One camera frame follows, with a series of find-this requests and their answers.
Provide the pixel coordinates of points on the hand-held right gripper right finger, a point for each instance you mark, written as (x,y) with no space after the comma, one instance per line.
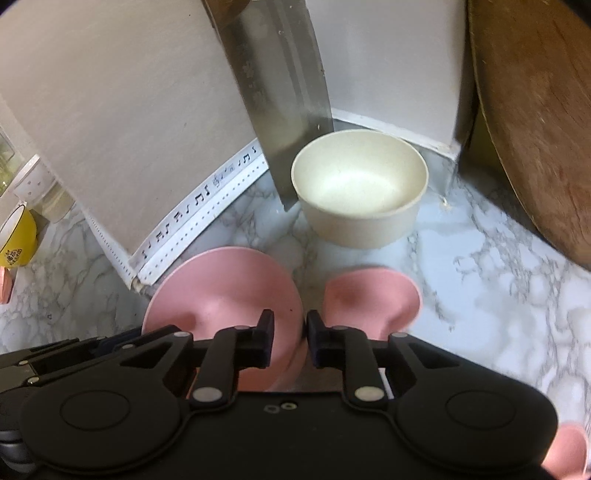
(318,346)

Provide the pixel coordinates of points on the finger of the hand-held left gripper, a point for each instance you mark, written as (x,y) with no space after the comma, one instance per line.
(69,364)

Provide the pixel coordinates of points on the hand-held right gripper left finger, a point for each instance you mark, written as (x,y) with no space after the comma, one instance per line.
(263,346)

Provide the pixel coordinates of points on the small pink heart-shaped dish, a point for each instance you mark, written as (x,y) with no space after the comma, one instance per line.
(369,300)

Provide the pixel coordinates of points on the pink bowl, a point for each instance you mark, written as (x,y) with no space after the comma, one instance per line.
(207,295)

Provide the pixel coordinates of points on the cream bowl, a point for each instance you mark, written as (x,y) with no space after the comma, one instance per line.
(360,221)

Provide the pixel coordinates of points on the pink mouse-shaped plate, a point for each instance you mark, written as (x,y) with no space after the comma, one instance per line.
(568,452)

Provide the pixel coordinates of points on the yellow mug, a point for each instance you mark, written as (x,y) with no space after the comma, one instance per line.
(18,240)

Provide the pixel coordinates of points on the white music-note trim strip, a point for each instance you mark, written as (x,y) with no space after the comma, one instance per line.
(203,198)

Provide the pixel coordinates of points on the small clear glass cup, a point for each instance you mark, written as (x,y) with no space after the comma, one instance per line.
(55,203)

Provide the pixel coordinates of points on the white dotted cup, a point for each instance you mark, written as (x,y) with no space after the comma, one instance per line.
(32,180)

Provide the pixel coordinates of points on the round wooden cutting board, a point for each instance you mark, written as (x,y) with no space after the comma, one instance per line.
(545,115)

